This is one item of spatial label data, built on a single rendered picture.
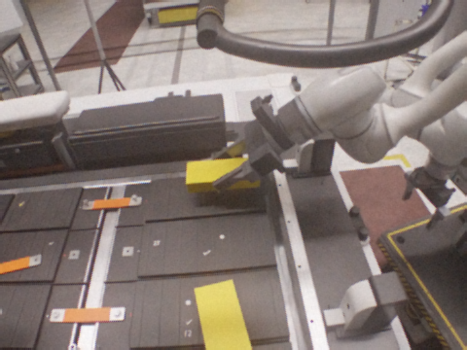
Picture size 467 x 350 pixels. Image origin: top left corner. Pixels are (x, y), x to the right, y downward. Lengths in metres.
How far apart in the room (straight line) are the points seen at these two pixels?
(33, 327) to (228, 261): 0.40
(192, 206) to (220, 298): 0.26
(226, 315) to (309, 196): 0.48
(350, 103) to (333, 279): 0.41
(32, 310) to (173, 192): 0.40
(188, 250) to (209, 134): 0.32
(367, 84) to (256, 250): 0.38
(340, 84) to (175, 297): 0.49
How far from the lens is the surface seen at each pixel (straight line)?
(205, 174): 0.71
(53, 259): 0.78
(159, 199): 0.78
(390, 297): 0.65
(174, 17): 5.33
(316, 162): 0.97
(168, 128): 0.84
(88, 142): 0.91
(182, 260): 0.67
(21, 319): 0.74
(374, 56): 0.41
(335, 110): 0.61
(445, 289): 1.58
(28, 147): 1.00
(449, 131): 0.91
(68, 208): 0.86
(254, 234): 0.69
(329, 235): 0.86
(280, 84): 1.54
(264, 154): 0.62
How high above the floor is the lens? 1.56
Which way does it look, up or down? 44 degrees down
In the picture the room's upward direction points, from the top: 5 degrees counter-clockwise
